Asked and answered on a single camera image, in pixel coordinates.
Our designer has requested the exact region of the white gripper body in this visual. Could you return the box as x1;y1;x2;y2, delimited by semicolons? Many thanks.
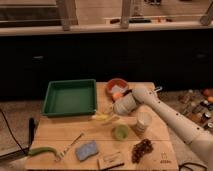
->
113;93;137;115

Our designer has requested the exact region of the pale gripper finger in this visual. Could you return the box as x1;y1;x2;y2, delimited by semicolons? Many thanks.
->
105;104;114;114
102;115;120;125

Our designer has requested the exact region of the yellow banana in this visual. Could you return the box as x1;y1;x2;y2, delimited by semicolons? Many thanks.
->
92;114;110;121

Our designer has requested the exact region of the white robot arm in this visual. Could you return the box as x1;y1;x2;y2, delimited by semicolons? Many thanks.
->
111;84;213;171

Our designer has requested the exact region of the orange fruit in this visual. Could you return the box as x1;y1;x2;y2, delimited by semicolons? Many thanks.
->
112;92;123;101

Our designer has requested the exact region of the dark bowl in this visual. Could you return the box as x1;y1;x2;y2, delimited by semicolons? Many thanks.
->
123;89;132;96

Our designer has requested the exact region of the green cup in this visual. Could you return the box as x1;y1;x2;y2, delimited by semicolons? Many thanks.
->
113;125;128;141

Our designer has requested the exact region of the orange bowl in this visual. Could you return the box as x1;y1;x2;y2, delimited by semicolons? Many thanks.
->
106;78;129;96

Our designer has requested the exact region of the white paper cup stack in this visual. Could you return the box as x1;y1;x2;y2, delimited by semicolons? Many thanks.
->
136;112;152;133

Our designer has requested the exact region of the wooden cutting board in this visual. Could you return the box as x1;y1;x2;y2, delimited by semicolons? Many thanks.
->
24;81;179;171

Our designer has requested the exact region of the green plastic tray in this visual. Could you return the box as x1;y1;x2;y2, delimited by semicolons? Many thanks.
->
42;79;97;117

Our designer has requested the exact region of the brown dried fruit bunch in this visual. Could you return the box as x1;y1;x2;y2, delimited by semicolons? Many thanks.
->
132;139;153;163

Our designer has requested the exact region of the silver fork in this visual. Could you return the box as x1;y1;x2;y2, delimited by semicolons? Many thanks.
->
55;133;84;162

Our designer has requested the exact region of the small wooden block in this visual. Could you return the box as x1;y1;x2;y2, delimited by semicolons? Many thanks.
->
98;151;124;171

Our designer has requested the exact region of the blue sponge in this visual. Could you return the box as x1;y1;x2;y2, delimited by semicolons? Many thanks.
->
75;141;99;161

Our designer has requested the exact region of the black cable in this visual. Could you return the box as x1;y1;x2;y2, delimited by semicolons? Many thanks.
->
0;109;28;158

